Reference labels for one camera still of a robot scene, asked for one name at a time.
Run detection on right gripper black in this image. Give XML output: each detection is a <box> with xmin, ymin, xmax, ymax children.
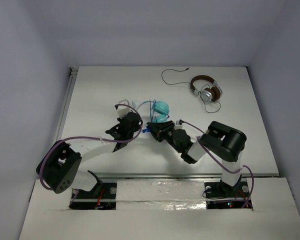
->
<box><xmin>148</xmin><ymin>119</ymin><xmax>183</xmax><ymax>153</ymax></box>

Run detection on blue headphone cable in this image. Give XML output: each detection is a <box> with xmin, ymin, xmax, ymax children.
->
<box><xmin>141</xmin><ymin>99</ymin><xmax>172</xmax><ymax>135</ymax></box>

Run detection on teal cat-ear headphones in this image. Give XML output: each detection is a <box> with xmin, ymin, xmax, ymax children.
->
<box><xmin>131</xmin><ymin>100</ymin><xmax>170</xmax><ymax>123</ymax></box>

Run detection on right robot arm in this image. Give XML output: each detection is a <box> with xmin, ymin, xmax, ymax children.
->
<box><xmin>147</xmin><ymin>119</ymin><xmax>247</xmax><ymax>197</ymax></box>

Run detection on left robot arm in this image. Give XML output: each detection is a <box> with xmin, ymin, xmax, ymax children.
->
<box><xmin>36</xmin><ymin>111</ymin><xmax>143</xmax><ymax>197</ymax></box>

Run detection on brown silver headphones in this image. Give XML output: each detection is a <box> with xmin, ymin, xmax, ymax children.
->
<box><xmin>190</xmin><ymin>75</ymin><xmax>223</xmax><ymax>103</ymax></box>

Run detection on white foam board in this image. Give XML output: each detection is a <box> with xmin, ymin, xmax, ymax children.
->
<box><xmin>20</xmin><ymin>178</ymin><xmax>300</xmax><ymax>240</ymax></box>

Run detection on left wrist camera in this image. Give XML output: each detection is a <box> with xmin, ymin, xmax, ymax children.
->
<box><xmin>115</xmin><ymin>99</ymin><xmax>131</xmax><ymax>118</ymax></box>

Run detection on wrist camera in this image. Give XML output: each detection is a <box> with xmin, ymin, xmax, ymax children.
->
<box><xmin>115</xmin><ymin>99</ymin><xmax>131</xmax><ymax>118</ymax></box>
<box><xmin>174</xmin><ymin>119</ymin><xmax>184</xmax><ymax>130</ymax></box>

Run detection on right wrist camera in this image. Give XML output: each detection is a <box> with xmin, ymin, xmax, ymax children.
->
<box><xmin>174</xmin><ymin>119</ymin><xmax>184</xmax><ymax>130</ymax></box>

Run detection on black headphone cable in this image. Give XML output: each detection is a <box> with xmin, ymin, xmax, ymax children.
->
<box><xmin>161</xmin><ymin>67</ymin><xmax>222</xmax><ymax>113</ymax></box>

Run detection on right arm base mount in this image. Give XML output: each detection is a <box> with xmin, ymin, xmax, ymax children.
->
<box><xmin>202</xmin><ymin>181</ymin><xmax>253</xmax><ymax>210</ymax></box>

